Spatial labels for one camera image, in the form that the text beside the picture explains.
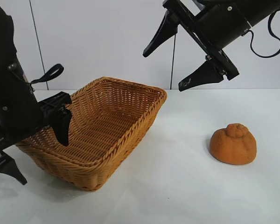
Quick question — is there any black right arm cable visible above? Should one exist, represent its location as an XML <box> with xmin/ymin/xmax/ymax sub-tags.
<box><xmin>244</xmin><ymin>9</ymin><xmax>280</xmax><ymax>58</ymax></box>

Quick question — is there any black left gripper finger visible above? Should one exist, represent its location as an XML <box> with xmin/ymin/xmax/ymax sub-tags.
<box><xmin>0</xmin><ymin>151</ymin><xmax>28</xmax><ymax>186</ymax></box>

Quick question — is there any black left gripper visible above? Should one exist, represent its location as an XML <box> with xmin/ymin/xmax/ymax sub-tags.
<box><xmin>0</xmin><ymin>92</ymin><xmax>72</xmax><ymax>170</ymax></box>

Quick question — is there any brown woven wicker basket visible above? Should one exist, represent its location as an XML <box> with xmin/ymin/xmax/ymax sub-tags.
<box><xmin>15</xmin><ymin>76</ymin><xmax>168</xmax><ymax>192</ymax></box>

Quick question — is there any bumpy orange fruit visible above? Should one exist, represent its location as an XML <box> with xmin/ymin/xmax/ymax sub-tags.
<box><xmin>209</xmin><ymin>123</ymin><xmax>257</xmax><ymax>166</ymax></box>

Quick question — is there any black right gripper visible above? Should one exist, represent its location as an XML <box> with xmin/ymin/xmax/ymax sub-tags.
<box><xmin>142</xmin><ymin>0</ymin><xmax>239</xmax><ymax>92</ymax></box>

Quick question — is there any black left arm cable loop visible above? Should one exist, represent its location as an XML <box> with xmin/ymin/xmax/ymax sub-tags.
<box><xmin>30</xmin><ymin>63</ymin><xmax>64</xmax><ymax>84</ymax></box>

